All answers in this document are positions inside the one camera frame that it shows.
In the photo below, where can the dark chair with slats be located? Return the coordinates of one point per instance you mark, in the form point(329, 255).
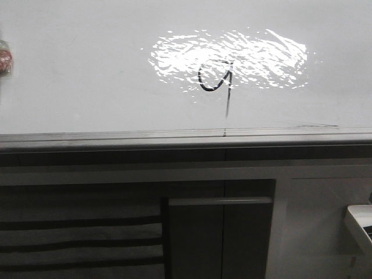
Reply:
point(179, 229)

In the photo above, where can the grey whiteboard frame rail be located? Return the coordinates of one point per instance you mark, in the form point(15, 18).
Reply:
point(321, 135)

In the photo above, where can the white tray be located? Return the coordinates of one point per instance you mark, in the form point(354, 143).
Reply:
point(358, 222)

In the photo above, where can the white whiteboard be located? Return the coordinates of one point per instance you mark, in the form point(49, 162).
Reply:
point(94, 66)

